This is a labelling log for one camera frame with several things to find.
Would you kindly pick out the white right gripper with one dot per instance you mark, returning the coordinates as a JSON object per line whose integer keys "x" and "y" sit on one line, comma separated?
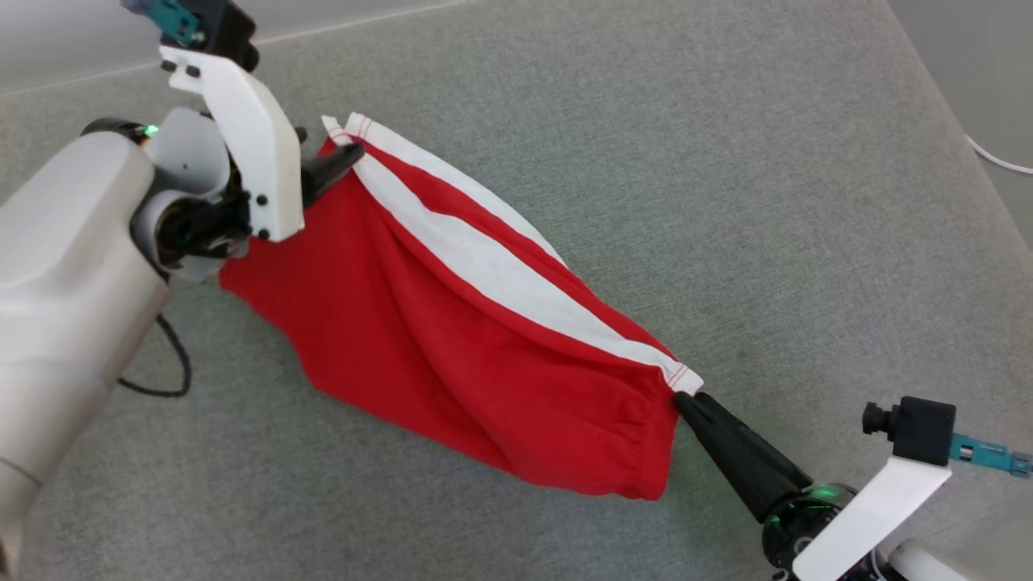
{"x": 863, "y": 516}

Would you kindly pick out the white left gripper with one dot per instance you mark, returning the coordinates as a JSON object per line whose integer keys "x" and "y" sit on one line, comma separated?
{"x": 258, "y": 145}

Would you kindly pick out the red shorts with white stripe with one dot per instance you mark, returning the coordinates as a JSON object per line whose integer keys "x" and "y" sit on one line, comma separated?
{"x": 452, "y": 347}

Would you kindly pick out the grey fabric sofa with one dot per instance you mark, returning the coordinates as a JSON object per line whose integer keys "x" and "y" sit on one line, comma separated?
{"x": 646, "y": 161}

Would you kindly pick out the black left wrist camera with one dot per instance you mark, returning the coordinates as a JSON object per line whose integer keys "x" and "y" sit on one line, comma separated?
{"x": 226, "y": 28}

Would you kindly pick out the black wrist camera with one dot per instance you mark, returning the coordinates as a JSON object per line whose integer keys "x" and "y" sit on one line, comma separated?
{"x": 920, "y": 428}
{"x": 226, "y": 28}

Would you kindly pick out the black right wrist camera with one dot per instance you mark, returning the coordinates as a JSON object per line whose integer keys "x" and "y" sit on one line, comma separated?
{"x": 920, "y": 428}

